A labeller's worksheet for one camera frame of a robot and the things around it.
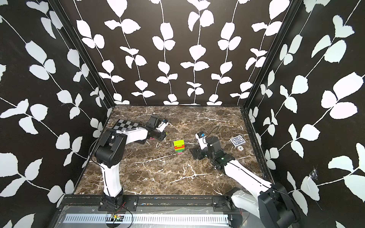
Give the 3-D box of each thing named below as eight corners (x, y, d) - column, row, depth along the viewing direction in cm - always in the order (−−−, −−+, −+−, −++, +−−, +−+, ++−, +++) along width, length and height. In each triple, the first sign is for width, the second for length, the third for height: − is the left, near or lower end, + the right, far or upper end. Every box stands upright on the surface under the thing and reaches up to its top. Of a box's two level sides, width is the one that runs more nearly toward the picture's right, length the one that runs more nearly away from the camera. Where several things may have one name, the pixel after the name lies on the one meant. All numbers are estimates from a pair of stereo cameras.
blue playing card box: (235, 147, 99) (236, 145, 97) (230, 140, 102) (231, 138, 100) (244, 143, 101) (245, 141, 99) (239, 136, 104) (239, 134, 103)
